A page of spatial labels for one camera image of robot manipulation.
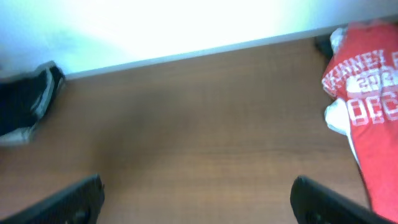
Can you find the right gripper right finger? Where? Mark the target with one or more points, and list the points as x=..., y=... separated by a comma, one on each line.
x=312, y=202

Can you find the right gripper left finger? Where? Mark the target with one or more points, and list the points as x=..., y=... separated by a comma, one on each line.
x=80, y=202

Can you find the black shorts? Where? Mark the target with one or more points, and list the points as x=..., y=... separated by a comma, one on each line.
x=27, y=99

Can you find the folded khaki shorts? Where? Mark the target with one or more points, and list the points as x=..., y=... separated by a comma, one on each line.
x=18, y=136

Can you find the white garment under red shirt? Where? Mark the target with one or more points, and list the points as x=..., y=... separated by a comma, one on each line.
x=336, y=114

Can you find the red soccer t-shirt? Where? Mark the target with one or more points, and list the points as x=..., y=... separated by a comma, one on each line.
x=364, y=74

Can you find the dark garment at table corner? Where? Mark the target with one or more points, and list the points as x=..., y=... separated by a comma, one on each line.
x=323, y=45

